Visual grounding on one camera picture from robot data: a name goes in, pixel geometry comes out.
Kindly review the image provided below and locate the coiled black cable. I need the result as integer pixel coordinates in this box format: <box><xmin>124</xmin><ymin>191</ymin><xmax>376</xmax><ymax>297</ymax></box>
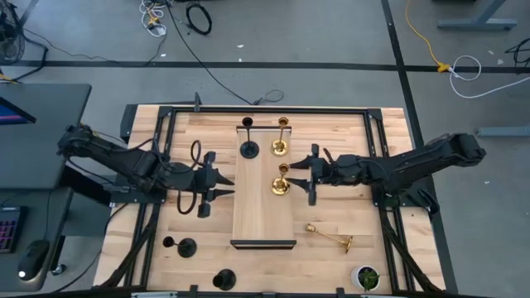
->
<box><xmin>185</xmin><ymin>2</ymin><xmax>213</xmax><ymax>36</ymax></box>

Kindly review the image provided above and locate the black floor fan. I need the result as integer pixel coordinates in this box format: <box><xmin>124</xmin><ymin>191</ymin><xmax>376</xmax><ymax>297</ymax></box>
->
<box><xmin>0</xmin><ymin>0</ymin><xmax>27</xmax><ymax>66</ymax></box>

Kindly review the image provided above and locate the desk computer monitor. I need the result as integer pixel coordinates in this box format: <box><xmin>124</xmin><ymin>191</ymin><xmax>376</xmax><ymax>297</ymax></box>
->
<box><xmin>0</xmin><ymin>97</ymin><xmax>37</xmax><ymax>126</ymax></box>

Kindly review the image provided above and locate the yellow extension cable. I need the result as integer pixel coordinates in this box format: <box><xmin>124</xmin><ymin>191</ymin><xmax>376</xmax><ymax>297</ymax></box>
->
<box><xmin>404</xmin><ymin>0</ymin><xmax>451</xmax><ymax>74</ymax></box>

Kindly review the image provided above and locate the small plant in white pot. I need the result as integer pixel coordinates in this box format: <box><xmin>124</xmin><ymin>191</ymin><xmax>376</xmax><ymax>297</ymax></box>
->
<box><xmin>350</xmin><ymin>265</ymin><xmax>381</xmax><ymax>292</ymax></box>

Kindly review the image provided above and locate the brass candle stick holder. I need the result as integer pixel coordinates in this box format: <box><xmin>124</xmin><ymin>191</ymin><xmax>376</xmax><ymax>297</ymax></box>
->
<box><xmin>270</xmin><ymin>116</ymin><xmax>291</xmax><ymax>157</ymax></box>
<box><xmin>306</xmin><ymin>223</ymin><xmax>354</xmax><ymax>255</ymax></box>
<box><xmin>270</xmin><ymin>162</ymin><xmax>292</xmax><ymax>196</ymax></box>

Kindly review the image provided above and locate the black candle stick holder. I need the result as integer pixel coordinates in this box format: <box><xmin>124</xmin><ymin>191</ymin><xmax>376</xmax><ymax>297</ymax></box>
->
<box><xmin>212</xmin><ymin>268</ymin><xmax>237</xmax><ymax>291</ymax></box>
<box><xmin>162</xmin><ymin>235</ymin><xmax>198</xmax><ymax>259</ymax></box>
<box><xmin>239</xmin><ymin>116</ymin><xmax>261</xmax><ymax>160</ymax></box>

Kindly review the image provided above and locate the dark grey desk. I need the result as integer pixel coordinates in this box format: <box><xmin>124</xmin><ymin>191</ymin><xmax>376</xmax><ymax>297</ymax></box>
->
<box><xmin>0</xmin><ymin>188</ymin><xmax>75</xmax><ymax>293</ymax></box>
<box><xmin>0</xmin><ymin>82</ymin><xmax>93</xmax><ymax>190</ymax></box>

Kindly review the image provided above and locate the white floor cable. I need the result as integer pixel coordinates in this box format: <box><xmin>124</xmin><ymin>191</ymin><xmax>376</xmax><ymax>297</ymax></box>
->
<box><xmin>449</xmin><ymin>55</ymin><xmax>530</xmax><ymax>99</ymax></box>

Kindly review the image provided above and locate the white cable bundle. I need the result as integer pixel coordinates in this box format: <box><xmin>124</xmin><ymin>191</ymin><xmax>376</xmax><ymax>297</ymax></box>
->
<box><xmin>139</xmin><ymin>0</ymin><xmax>167</xmax><ymax>38</ymax></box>

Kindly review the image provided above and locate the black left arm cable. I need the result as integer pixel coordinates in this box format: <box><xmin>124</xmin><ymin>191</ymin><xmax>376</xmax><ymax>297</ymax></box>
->
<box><xmin>176</xmin><ymin>139</ymin><xmax>204</xmax><ymax>216</ymax></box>

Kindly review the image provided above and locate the grey desk foot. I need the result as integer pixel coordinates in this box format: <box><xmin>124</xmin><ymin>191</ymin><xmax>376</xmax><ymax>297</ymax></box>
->
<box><xmin>437</xmin><ymin>0</ymin><xmax>518</xmax><ymax>32</ymax></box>
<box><xmin>475</xmin><ymin>126</ymin><xmax>530</xmax><ymax>138</ymax></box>

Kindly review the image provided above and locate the black aluminium table frame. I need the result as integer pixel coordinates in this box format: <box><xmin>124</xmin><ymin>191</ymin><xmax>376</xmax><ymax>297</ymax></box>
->
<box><xmin>94</xmin><ymin>103</ymin><xmax>448</xmax><ymax>297</ymax></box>

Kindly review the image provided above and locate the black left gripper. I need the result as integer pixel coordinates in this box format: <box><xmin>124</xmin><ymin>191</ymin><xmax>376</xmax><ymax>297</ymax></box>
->
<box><xmin>194</xmin><ymin>151</ymin><xmax>235</xmax><ymax>219</ymax></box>

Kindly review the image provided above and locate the backlit black keyboard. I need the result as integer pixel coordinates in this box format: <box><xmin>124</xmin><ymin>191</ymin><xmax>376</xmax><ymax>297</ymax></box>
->
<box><xmin>0</xmin><ymin>205</ymin><xmax>26</xmax><ymax>254</ymax></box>

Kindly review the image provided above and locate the black computer mouse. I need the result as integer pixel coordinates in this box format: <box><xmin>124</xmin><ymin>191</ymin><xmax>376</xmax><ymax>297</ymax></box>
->
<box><xmin>17</xmin><ymin>238</ymin><xmax>51</xmax><ymax>282</ymax></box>

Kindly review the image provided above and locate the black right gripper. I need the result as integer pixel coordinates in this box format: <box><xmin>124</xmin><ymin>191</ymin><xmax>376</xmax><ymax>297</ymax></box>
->
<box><xmin>286</xmin><ymin>143</ymin><xmax>339</xmax><ymax>207</ymax></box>

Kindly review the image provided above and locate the wooden riser shelf black frame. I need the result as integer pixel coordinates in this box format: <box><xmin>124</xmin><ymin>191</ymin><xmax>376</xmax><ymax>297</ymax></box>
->
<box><xmin>229</xmin><ymin>125</ymin><xmax>297</xmax><ymax>250</ymax></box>

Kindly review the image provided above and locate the long black floor cable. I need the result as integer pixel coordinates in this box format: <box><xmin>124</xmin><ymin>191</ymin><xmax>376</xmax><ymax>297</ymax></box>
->
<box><xmin>164</xmin><ymin>0</ymin><xmax>286</xmax><ymax>107</ymax></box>

